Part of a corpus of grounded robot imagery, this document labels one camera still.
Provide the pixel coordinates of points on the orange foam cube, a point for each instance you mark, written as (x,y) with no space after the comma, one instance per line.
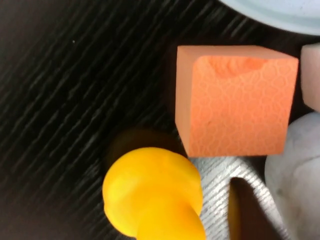
(237,112)

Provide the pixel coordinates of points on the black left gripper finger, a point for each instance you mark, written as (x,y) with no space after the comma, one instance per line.
(245,220)

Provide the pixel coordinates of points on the white foam cube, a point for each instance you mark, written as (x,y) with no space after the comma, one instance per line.
(312,75)

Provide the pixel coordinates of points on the light blue marbled cup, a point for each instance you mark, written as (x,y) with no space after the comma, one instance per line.
(300,175)

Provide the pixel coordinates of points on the blue cup stand with pegs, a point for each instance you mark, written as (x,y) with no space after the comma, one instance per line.
(275,12)

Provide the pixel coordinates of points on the yellow rubber duck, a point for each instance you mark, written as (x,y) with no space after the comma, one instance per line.
(150,187)

